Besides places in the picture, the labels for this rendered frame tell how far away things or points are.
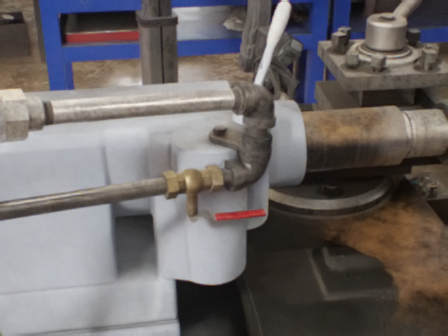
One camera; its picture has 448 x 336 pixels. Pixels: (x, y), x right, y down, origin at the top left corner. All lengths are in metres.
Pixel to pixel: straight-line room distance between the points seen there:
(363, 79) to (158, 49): 1.11
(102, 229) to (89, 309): 0.10
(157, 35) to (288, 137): 1.23
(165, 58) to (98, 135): 1.28
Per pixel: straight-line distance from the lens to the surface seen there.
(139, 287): 0.85
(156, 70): 2.08
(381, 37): 1.08
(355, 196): 1.09
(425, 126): 0.95
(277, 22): 0.82
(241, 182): 0.73
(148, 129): 0.81
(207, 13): 3.01
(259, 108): 0.71
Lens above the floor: 1.50
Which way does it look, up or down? 28 degrees down
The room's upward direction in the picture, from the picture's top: straight up
